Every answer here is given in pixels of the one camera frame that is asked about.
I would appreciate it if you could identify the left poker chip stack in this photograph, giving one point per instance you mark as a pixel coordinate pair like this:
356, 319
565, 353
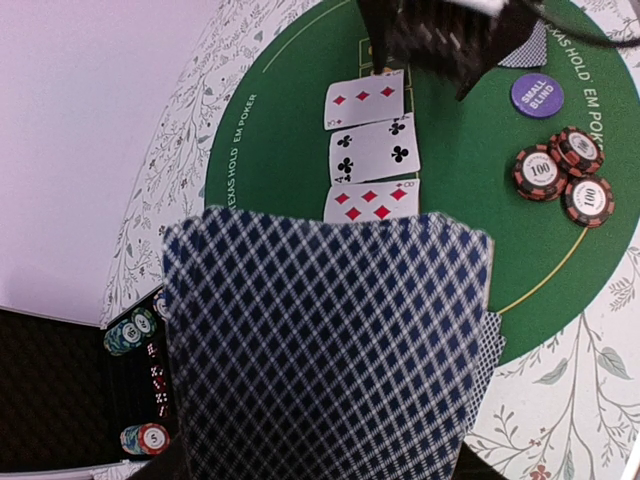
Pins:
144, 439

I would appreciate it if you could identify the red black 100 chip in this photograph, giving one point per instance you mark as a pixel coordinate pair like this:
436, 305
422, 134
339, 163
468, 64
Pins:
536, 175

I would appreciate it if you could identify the eight of diamonds card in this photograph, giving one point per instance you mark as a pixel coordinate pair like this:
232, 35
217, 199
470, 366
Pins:
353, 203

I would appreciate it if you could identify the blue chips in case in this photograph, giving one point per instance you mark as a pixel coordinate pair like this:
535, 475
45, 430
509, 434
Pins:
159, 305

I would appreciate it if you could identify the aluminium poker chip case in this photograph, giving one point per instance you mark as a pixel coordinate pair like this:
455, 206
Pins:
65, 399

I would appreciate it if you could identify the poker chip stack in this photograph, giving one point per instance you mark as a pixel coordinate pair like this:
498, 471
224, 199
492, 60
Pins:
144, 439
130, 333

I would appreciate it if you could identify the row of dice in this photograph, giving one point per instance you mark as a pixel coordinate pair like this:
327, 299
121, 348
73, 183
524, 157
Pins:
159, 381

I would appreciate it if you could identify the dealt playing card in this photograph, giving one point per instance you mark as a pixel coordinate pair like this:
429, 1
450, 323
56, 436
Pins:
491, 346
532, 54

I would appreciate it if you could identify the three of diamonds card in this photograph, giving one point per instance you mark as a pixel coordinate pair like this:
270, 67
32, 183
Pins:
364, 100

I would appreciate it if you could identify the purple small blind button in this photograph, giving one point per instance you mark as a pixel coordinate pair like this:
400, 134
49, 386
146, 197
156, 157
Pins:
537, 95

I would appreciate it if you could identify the four of clubs card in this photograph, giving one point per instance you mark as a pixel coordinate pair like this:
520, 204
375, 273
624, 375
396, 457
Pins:
374, 151

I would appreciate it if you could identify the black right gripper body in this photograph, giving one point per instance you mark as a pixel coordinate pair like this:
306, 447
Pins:
455, 42

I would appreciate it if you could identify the right poker chip stack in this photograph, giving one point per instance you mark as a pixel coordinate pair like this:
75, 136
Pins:
130, 333

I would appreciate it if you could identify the round green poker mat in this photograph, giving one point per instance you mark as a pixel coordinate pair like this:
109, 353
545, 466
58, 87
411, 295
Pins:
550, 277

